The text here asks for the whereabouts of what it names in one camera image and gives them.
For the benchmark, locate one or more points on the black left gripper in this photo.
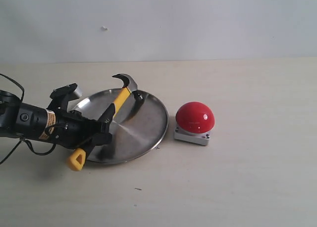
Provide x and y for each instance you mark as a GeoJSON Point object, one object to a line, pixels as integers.
{"type": "Point", "coordinates": [71, 130]}

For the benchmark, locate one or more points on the yellow black claw hammer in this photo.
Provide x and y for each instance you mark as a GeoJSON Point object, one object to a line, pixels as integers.
{"type": "Point", "coordinates": [77, 160]}

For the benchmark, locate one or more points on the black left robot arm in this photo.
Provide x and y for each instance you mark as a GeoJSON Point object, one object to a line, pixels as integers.
{"type": "Point", "coordinates": [24, 121]}

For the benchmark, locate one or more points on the red dome push button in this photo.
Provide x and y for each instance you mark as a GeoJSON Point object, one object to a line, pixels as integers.
{"type": "Point", "coordinates": [194, 122]}

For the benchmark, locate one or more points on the round steel plate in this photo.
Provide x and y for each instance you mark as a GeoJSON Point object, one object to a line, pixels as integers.
{"type": "Point", "coordinates": [138, 128]}

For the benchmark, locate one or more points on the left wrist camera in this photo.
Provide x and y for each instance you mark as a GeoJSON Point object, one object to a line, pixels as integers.
{"type": "Point", "coordinates": [62, 96]}

